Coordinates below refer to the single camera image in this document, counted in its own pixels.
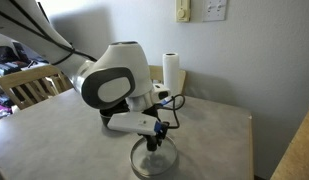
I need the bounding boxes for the white paper towel roll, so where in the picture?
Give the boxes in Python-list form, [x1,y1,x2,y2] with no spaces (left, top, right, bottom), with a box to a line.
[162,52,181,98]

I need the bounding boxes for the black cable with blue plug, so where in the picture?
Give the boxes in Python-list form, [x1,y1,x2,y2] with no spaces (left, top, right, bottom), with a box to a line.
[153,94,187,134]

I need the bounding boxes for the black pot with handle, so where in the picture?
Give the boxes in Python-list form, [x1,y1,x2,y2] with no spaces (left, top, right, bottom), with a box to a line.
[99,99,132,130]

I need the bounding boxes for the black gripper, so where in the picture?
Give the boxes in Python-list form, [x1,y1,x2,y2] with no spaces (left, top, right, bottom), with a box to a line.
[137,121,170,152]

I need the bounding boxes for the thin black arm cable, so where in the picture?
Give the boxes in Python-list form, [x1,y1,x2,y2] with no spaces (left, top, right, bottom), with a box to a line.
[0,0,99,67]

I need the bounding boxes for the glass lid with black knob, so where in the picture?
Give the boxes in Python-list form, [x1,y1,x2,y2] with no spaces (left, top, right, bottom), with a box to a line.
[129,134,179,177]

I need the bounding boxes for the light wooden chair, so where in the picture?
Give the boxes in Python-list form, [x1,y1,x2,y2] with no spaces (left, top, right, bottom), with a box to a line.
[148,64,188,97]
[0,63,74,111]

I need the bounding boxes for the beige wall thermostat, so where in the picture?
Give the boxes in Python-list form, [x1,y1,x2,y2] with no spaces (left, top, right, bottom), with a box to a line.
[175,0,192,24]

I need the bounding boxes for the black bag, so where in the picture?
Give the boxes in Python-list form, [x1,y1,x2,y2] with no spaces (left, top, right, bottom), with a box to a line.
[0,45,21,64]

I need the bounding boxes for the wooden countertop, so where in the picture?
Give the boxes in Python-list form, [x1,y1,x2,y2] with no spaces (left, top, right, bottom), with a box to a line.
[270,103,309,180]

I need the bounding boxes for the purple cloth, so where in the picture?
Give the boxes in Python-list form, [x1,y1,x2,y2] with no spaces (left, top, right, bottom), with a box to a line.
[0,103,12,122]

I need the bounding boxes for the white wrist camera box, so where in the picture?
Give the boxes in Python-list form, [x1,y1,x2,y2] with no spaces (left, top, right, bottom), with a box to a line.
[106,112,159,136]

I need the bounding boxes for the white light switch plate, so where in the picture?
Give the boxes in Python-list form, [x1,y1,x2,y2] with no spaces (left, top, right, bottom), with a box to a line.
[202,0,228,23]

